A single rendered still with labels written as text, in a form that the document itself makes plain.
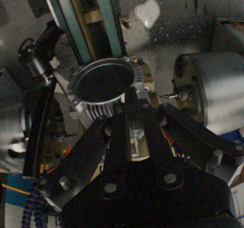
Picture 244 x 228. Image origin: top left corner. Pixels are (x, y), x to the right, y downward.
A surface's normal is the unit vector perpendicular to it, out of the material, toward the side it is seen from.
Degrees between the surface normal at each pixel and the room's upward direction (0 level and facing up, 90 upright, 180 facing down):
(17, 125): 58
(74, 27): 0
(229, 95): 47
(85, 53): 0
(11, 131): 51
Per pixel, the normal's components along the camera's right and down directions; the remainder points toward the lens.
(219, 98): -0.07, 0.08
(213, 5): 0.09, 0.77
